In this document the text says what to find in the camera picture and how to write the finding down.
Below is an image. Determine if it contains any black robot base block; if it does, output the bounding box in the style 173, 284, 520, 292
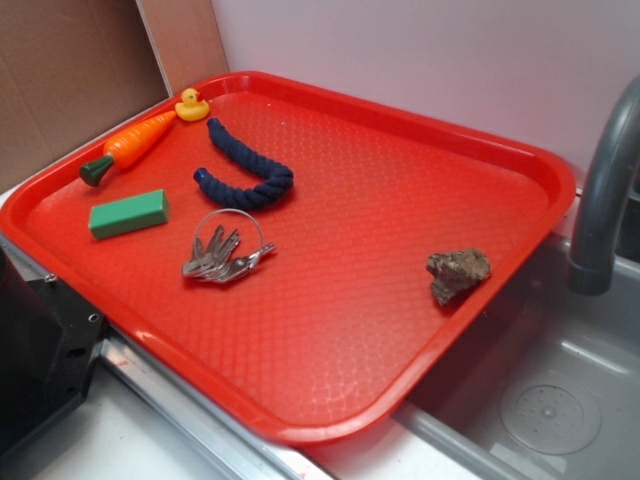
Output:
1, 253, 105, 461

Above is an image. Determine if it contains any dark blue twisted rope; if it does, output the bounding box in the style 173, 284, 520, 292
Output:
193, 117, 295, 211

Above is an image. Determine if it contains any silver key bunch on ring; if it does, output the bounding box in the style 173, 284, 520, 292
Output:
181, 208, 276, 284

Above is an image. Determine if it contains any grey sink faucet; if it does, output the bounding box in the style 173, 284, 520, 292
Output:
568, 78, 639, 296

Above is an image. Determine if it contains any brown cardboard panel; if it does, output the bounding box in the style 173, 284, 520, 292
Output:
1, 1, 228, 191

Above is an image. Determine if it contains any brown rough rock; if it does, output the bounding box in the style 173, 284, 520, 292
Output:
425, 248, 491, 307

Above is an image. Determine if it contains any green rectangular block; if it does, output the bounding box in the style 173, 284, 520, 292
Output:
89, 190, 169, 240

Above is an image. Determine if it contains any yellow rubber duck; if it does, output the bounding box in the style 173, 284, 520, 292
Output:
175, 88, 210, 122

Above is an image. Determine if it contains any orange toy carrot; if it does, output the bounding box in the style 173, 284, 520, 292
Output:
79, 111, 177, 187

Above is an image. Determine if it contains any grey plastic sink basin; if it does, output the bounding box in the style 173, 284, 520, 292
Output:
395, 236, 639, 479

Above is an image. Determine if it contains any red plastic tray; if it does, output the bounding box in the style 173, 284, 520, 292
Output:
1, 73, 575, 446

